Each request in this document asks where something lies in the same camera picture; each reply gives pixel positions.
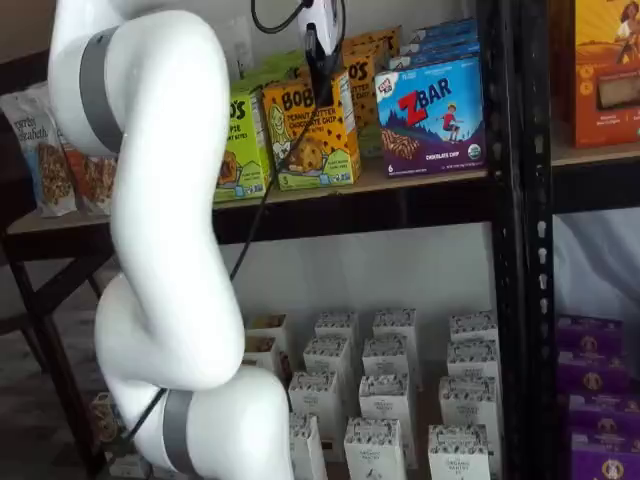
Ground green Bobo's apple pie box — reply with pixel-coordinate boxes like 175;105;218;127
212;88;274;204
227;49;307;96

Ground white Organic Pantry box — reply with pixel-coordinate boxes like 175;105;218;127
428;424;494;480
288;370;342;444
362;335;412;380
343;417;406;480
358;373;414;426
449;312;500;346
373;308;419;346
446;340;501;381
288;413;327;480
303;335;351;376
438;375;501;431
314;312;359;342

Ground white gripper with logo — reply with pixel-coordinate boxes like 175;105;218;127
297;0;346;107

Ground blue ZBar box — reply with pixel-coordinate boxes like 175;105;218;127
412;18;479;44
399;38;481;58
388;49;482;70

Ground wooden shelf board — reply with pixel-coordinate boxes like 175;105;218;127
551;142;640;169
7;158;491;236

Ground white cartons on lower shelf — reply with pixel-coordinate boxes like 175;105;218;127
239;304;501;480

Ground orange Bobo's peanut butter box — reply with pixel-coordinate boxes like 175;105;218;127
262;69;362;192
342;25;404;71
299;47;377;134

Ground granola bag with blue edge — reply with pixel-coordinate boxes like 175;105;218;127
0;89;77;219

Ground white carton with colourful print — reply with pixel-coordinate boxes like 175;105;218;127
244;313;290;346
242;335;279;374

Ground large orange cereal box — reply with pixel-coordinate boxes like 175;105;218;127
567;0;640;150

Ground granola bag with orange label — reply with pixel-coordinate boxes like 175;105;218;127
56;129;119;217

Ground purple snack box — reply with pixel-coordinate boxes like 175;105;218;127
567;392;640;437
569;432;640;480
557;313;626;355
557;349;632;397

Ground black cable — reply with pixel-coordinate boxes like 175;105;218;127
117;0;326;451

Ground ZBar chocolate chip box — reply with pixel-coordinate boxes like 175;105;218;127
374;57;487;179

